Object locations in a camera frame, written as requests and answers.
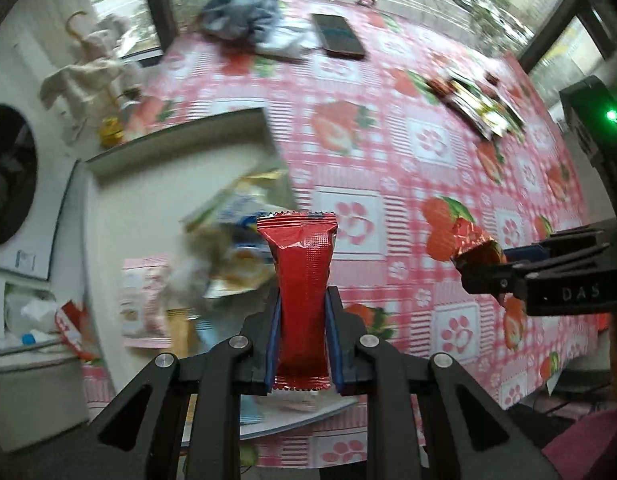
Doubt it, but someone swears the long red snack stick packet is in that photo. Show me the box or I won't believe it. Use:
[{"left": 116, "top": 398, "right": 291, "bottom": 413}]
[{"left": 258, "top": 211, "right": 337, "bottom": 390}]

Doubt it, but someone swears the white washing machine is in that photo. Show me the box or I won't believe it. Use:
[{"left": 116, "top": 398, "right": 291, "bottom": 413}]
[{"left": 0, "top": 30, "right": 88, "bottom": 452}]

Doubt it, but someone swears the pink white snack packet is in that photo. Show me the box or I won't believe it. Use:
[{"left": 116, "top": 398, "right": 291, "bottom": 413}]
[{"left": 118, "top": 255, "right": 171, "bottom": 349}]

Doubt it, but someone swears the strawberry checkered tablecloth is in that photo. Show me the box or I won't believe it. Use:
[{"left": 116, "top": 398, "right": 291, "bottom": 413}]
[{"left": 80, "top": 0, "right": 617, "bottom": 470}]

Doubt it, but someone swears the pile of green snack packets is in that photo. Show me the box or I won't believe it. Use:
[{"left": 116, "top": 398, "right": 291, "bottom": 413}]
[{"left": 424, "top": 66, "right": 526, "bottom": 142}]

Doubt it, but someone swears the yellow blue snack bag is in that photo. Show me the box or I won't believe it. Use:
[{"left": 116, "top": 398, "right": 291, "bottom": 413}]
[{"left": 180, "top": 162, "right": 296, "bottom": 300}]

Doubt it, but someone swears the grey storage box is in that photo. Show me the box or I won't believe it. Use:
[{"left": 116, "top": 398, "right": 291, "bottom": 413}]
[{"left": 82, "top": 106, "right": 365, "bottom": 443}]

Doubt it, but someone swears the black smartphone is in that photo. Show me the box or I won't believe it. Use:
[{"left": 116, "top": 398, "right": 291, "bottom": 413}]
[{"left": 310, "top": 14, "right": 367, "bottom": 60}]

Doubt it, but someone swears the white plastic bag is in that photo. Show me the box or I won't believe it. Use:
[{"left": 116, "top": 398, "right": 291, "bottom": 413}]
[{"left": 254, "top": 18, "right": 321, "bottom": 62}]

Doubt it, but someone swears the blue grey crumpled cloth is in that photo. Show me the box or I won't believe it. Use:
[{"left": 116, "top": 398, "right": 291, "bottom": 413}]
[{"left": 198, "top": 0, "right": 282, "bottom": 46}]

